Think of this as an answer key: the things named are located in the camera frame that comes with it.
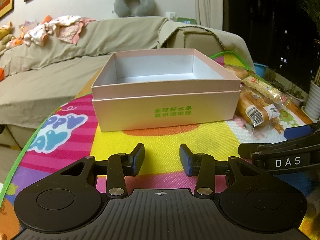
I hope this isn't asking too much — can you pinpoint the pile of baby clothes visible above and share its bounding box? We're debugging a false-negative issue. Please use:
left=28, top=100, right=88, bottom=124
left=1, top=15, right=95, bottom=49

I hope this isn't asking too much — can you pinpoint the white wall socket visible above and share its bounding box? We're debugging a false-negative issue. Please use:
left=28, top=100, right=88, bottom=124
left=165, top=12, right=176, bottom=21

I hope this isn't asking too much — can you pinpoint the cracker bar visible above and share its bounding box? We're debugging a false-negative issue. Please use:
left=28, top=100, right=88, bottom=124
left=242, top=75, right=291, bottom=107

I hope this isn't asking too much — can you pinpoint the yellow plush toy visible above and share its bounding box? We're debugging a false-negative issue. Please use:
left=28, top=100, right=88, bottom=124
left=0, top=22, right=13, bottom=51

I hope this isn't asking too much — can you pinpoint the round packaged bun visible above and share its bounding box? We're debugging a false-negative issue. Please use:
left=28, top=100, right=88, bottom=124
left=224, top=64, right=251, bottom=80

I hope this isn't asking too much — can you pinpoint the white ribbed plant pot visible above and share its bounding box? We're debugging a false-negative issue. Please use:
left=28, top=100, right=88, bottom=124
left=304, top=81, right=320, bottom=120

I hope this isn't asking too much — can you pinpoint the grey neck pillow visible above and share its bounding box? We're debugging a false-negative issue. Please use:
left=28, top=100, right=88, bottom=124
left=113, top=0, right=156, bottom=18

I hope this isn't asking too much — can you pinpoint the beige sofa with cover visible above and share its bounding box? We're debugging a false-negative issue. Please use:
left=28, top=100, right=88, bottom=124
left=1, top=16, right=254, bottom=148

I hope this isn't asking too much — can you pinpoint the green digital clock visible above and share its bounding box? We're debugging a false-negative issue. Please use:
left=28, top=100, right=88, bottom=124
left=176, top=17, right=197, bottom=24

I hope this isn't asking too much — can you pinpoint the packaged bread roll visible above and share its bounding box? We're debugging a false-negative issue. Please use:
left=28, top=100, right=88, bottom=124
left=235, top=85, right=284, bottom=134

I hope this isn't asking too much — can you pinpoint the pink cardboard box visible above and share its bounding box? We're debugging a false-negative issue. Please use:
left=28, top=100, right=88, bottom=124
left=92, top=49, right=241, bottom=132

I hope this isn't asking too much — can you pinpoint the white curtain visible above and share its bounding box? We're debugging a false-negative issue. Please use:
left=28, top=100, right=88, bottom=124
left=195, top=0, right=223, bottom=30

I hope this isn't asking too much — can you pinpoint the colourful play mat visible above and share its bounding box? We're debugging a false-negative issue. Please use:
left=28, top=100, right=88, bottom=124
left=1, top=91, right=309, bottom=239

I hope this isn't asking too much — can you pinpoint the orange toy ball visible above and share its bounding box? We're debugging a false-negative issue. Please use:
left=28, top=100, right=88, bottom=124
left=0, top=68, right=5, bottom=81

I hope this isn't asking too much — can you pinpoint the blue plastic bucket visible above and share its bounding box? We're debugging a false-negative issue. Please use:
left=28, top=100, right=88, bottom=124
left=254, top=62, right=268, bottom=78

